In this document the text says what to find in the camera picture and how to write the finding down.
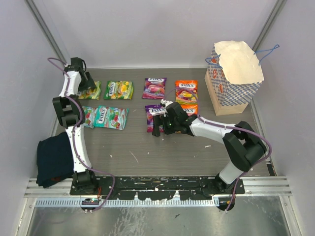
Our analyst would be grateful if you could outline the blue bag handle cord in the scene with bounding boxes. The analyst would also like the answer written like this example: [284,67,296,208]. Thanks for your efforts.
[253,44,281,66]
[205,54,223,69]

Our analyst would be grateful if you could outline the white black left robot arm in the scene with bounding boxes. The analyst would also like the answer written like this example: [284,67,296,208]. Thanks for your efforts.
[52,57,98,195]

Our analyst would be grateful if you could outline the teal mint candy packet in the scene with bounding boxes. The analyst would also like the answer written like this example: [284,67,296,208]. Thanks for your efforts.
[94,106,129,130]
[83,106,97,129]

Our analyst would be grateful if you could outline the green snack packet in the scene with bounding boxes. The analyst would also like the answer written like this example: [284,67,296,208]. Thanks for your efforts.
[78,81,101,100]
[104,81,134,100]

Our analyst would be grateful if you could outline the purple snack packet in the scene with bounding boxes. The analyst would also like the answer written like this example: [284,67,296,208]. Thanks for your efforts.
[145,105,165,132]
[142,78,167,99]

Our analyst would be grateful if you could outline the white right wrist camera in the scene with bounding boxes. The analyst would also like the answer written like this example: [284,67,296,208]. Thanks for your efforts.
[160,99,173,107]

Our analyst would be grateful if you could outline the orange Fox's candy packet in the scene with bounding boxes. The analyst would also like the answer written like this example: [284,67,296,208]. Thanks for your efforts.
[181,104,198,116]

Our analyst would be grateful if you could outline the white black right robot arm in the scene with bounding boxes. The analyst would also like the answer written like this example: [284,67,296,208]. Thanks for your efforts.
[149,99,267,194]

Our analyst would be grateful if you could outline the aluminium rail frame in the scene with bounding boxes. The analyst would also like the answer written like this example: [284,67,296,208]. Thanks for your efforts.
[23,178,293,197]

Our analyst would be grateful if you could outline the dark blue folded cloth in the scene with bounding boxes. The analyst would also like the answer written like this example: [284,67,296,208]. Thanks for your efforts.
[36,132,73,188]

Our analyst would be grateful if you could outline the orange snack packet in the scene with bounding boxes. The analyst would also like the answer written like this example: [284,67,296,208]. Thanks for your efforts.
[175,80,198,105]

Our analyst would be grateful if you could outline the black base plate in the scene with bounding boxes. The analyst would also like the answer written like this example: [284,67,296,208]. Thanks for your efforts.
[70,177,245,201]

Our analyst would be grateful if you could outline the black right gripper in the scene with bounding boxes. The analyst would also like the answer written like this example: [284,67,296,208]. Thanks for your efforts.
[152,114,179,137]

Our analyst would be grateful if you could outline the perforated cable duct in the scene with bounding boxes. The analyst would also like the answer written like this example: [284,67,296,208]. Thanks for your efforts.
[35,198,219,207]

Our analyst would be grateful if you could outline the checkered paper bag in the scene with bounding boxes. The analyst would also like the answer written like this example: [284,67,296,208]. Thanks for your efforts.
[205,41,264,116]

